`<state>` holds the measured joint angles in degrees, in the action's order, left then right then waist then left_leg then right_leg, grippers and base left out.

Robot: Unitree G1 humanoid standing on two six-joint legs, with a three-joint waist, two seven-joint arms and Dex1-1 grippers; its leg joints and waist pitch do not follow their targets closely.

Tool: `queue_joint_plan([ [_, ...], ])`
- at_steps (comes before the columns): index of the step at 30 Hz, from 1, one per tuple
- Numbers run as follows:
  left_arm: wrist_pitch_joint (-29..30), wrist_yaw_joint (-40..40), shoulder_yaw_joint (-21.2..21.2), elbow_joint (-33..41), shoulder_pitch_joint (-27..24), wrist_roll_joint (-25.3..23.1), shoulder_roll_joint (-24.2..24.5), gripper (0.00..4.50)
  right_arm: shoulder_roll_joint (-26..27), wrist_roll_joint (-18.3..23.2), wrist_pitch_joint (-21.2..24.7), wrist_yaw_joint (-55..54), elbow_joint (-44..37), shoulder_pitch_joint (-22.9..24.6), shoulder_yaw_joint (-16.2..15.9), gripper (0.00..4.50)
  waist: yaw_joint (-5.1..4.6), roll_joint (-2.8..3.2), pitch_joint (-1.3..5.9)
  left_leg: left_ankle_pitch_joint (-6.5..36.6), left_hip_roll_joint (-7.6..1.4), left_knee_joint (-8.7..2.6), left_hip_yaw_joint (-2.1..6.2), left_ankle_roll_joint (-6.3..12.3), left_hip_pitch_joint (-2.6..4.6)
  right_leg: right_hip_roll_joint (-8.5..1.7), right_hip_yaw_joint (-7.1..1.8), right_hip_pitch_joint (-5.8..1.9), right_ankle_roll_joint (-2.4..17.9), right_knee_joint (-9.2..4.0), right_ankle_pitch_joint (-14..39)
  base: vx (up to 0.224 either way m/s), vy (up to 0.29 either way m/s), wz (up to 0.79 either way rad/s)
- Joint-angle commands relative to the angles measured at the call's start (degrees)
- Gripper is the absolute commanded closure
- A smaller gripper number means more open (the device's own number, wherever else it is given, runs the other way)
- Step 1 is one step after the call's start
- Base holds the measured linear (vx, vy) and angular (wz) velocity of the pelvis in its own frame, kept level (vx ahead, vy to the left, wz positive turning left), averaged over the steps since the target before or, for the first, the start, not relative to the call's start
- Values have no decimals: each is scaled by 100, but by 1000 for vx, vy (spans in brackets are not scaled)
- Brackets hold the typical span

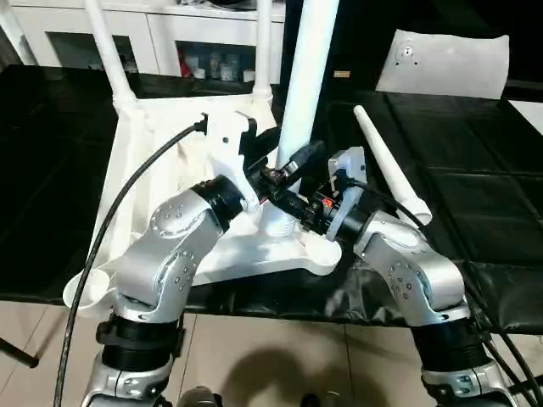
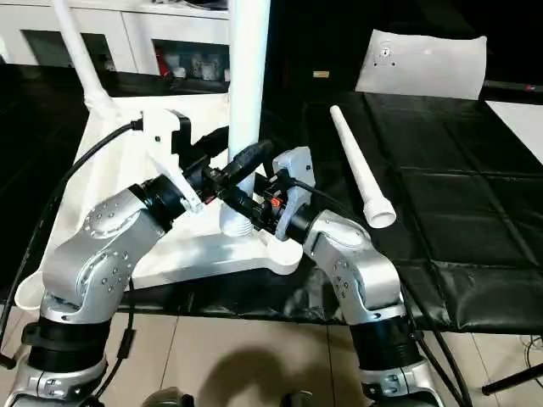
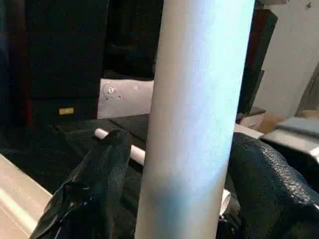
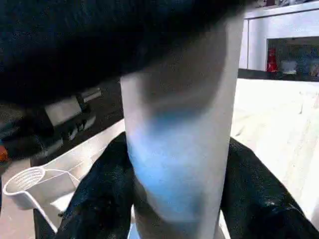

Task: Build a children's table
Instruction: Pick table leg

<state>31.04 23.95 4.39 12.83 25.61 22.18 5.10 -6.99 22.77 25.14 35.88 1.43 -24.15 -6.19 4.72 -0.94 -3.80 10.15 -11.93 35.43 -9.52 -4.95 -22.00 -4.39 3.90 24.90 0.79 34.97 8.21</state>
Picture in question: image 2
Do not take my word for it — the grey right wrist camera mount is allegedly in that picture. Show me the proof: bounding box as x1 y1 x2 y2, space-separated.
271 146 316 242

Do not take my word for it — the white plastic table leg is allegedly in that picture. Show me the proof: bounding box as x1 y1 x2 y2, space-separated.
329 105 397 231
53 0 119 120
219 0 273 237

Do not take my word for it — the black robot foot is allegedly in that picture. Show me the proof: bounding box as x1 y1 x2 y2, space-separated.
282 392 316 407

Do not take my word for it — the dark robot foot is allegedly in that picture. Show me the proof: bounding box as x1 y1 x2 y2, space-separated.
143 386 197 407

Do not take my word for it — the white flat board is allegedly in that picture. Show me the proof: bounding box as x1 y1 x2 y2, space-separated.
483 100 543 167

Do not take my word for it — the white cabinet with glass doors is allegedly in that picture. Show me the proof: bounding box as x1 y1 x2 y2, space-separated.
0 0 232 81

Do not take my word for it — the black table mat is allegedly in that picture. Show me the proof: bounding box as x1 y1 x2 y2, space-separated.
0 63 543 336

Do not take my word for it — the black metal stand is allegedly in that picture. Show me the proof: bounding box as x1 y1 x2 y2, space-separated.
481 366 543 397

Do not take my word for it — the black cabinet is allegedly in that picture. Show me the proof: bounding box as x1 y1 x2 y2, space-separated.
269 0 374 92

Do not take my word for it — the white plastic table top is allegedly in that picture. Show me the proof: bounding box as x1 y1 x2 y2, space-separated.
14 93 304 315

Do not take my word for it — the white plastic seat panel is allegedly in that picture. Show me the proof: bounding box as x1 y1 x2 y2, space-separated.
355 28 488 101

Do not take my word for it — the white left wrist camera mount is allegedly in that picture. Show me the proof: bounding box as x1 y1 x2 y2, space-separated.
137 109 204 214

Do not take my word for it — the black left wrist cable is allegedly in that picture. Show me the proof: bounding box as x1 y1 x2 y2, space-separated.
0 120 146 354

